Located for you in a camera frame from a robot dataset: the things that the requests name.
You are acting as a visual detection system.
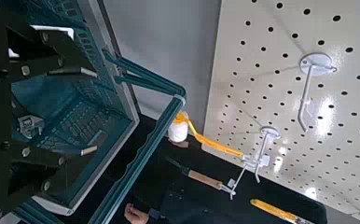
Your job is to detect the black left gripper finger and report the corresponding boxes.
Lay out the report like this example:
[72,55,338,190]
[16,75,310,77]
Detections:
[6,136,99,202]
[5,26,99,79]

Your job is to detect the blue crate with grey rim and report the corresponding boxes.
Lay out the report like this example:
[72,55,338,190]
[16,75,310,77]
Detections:
[0,0,187,224]

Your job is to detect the bare hand of person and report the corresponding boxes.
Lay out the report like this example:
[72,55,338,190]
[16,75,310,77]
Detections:
[124,203,150,224]

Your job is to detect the grey shelf back panel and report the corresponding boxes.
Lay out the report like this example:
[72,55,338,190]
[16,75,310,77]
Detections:
[103,0,223,134]

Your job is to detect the white pegboard hook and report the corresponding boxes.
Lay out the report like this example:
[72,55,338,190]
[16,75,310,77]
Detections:
[297,51,338,133]
[252,125,282,185]
[227,153,270,200]

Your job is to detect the white perforated pegboard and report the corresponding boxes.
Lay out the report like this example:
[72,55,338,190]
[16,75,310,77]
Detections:
[201,0,360,216]

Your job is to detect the yellow handled white paint roller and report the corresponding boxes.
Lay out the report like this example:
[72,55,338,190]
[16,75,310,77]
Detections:
[167,111,245,158]

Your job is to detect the green trowel with wooden handle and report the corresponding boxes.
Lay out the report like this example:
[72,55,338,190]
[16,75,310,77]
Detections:
[165,157,228,191]

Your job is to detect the yellow handled pliers in package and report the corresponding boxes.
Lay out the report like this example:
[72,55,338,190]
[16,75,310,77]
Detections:
[250,198,312,224]

